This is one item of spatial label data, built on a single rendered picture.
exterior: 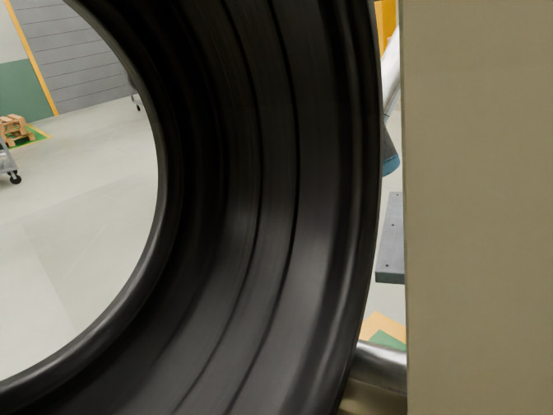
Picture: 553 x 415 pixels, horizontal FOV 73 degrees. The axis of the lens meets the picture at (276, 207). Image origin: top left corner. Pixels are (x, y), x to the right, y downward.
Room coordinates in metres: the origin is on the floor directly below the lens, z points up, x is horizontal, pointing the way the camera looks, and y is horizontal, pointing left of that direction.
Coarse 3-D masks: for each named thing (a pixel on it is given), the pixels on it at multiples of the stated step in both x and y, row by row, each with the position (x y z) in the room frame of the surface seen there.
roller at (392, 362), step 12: (360, 348) 0.30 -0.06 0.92; (372, 348) 0.30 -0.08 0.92; (384, 348) 0.29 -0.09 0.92; (360, 360) 0.29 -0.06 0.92; (372, 360) 0.28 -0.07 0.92; (384, 360) 0.28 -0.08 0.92; (396, 360) 0.28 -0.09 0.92; (360, 372) 0.28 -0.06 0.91; (372, 372) 0.28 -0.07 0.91; (384, 372) 0.27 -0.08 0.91; (396, 372) 0.27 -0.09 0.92; (372, 384) 0.27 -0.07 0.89; (384, 384) 0.27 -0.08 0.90; (396, 384) 0.26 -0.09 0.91
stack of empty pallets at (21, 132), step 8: (8, 120) 7.21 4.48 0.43; (16, 120) 7.20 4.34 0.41; (24, 120) 7.26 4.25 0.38; (0, 128) 7.02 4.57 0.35; (8, 128) 7.24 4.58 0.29; (16, 128) 8.09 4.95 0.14; (24, 128) 7.18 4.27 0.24; (8, 136) 7.50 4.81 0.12; (16, 136) 7.17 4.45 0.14; (24, 136) 7.18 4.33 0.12; (32, 136) 7.26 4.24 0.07; (8, 144) 7.00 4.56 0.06
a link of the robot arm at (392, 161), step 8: (384, 128) 0.78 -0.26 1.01; (384, 136) 0.77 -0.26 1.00; (384, 144) 0.76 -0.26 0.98; (392, 144) 0.78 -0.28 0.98; (384, 152) 0.76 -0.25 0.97; (392, 152) 0.77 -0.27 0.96; (384, 160) 0.76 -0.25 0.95; (392, 160) 0.76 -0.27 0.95; (384, 168) 0.76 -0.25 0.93; (392, 168) 0.76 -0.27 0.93; (384, 176) 0.76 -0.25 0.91
